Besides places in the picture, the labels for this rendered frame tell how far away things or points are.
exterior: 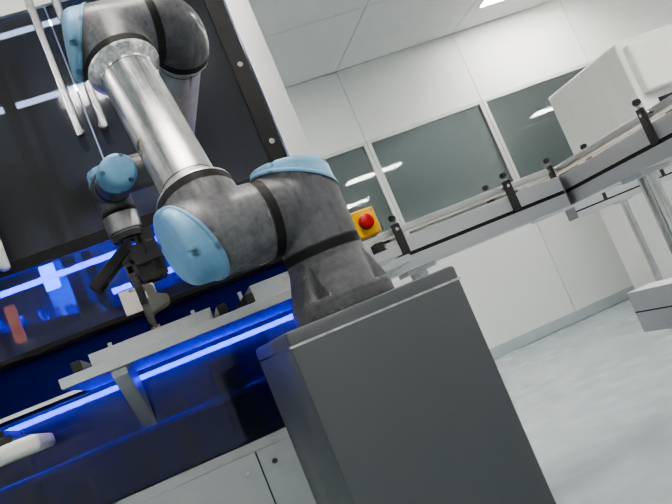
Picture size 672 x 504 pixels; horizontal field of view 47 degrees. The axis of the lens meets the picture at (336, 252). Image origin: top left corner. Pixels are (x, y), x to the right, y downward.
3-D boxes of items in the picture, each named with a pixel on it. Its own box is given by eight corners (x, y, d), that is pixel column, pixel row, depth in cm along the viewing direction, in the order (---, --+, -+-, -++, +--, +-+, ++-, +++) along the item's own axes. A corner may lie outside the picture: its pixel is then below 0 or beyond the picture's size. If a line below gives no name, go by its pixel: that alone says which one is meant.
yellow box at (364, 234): (352, 245, 202) (341, 220, 203) (376, 236, 204) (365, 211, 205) (358, 240, 195) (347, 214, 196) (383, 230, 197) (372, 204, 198)
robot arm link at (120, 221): (101, 217, 161) (105, 225, 169) (108, 237, 161) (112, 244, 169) (135, 205, 163) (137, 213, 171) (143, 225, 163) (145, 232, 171)
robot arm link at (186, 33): (202, -34, 129) (186, 145, 170) (139, -24, 125) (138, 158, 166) (231, 13, 125) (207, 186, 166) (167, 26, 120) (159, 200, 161)
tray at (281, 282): (245, 318, 184) (239, 304, 184) (342, 278, 190) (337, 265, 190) (255, 302, 151) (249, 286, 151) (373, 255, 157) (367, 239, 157)
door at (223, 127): (128, 220, 188) (45, 7, 193) (290, 163, 198) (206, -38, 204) (128, 220, 187) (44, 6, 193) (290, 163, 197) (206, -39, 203)
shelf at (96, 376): (93, 390, 185) (90, 383, 186) (353, 285, 202) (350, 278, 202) (61, 390, 139) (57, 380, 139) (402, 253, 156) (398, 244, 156)
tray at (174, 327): (110, 374, 187) (105, 361, 187) (211, 334, 193) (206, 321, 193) (94, 371, 154) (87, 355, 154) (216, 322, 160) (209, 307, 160)
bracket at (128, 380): (145, 428, 178) (125, 376, 180) (157, 423, 179) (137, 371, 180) (134, 436, 146) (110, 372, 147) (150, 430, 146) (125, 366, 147)
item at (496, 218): (360, 290, 203) (337, 236, 205) (348, 297, 218) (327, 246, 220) (574, 203, 220) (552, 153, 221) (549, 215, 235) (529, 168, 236)
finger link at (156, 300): (177, 316, 160) (161, 276, 162) (149, 326, 159) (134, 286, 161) (177, 318, 163) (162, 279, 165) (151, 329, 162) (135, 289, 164)
